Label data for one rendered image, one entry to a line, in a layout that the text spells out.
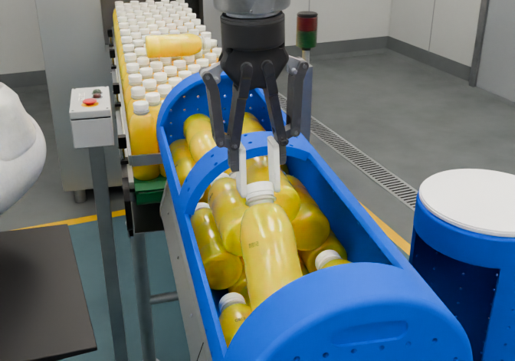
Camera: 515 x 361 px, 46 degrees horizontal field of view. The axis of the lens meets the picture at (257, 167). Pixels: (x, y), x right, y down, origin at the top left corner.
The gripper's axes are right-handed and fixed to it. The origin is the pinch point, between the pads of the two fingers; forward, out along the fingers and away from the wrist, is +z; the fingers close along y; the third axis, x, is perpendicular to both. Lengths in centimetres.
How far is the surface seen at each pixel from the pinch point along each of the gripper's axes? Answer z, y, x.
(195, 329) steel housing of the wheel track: 39.6, -8.1, 17.5
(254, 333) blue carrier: 8.5, -6.3, -20.9
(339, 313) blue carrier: 4.9, 1.5, -24.6
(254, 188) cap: 2.0, -1.0, -1.6
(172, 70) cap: 19, 3, 110
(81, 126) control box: 22, -24, 79
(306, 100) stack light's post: 32, 43, 103
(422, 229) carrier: 31, 40, 23
